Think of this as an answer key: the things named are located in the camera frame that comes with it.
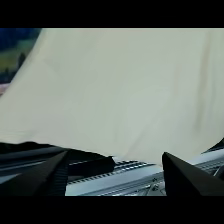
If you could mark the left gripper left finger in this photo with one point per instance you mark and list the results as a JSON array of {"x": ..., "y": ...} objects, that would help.
[{"x": 40, "y": 176}]

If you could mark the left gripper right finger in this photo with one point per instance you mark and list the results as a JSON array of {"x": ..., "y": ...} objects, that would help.
[{"x": 186, "y": 178}]

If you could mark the cream shirt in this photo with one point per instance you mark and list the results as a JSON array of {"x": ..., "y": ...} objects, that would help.
[{"x": 120, "y": 93}]

